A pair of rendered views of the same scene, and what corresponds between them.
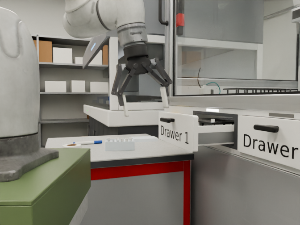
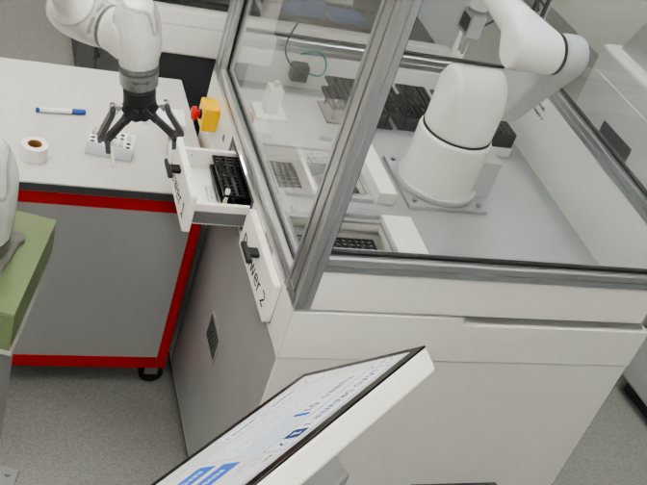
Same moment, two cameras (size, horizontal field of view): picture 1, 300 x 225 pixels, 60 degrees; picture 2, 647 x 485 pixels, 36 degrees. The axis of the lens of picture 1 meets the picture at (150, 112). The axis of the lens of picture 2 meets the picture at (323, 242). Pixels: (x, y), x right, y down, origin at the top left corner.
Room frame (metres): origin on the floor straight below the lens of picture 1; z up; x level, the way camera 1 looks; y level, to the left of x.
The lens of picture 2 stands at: (-1.23, -0.21, 2.29)
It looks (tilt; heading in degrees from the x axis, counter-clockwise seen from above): 35 degrees down; 353
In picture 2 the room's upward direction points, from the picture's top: 20 degrees clockwise
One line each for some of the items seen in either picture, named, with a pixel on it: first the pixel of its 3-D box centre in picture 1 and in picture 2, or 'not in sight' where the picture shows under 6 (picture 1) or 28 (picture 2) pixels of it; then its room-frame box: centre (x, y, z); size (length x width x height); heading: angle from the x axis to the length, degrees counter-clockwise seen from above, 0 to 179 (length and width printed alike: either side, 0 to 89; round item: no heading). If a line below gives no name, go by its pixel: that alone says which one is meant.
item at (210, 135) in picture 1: (226, 129); (259, 190); (0.98, -0.29, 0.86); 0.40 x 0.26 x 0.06; 109
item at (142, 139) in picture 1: (144, 139); (163, 116); (1.36, 0.03, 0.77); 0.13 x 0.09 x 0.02; 105
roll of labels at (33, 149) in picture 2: (72, 150); (34, 149); (1.00, 0.30, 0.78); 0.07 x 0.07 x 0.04
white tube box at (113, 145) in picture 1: (119, 144); (110, 143); (1.13, 0.13, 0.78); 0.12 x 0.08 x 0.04; 98
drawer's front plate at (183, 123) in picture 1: (175, 128); (181, 180); (0.91, -0.09, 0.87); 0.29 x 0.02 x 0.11; 19
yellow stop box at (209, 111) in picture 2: not in sight; (207, 114); (1.26, -0.10, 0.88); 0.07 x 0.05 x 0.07; 19
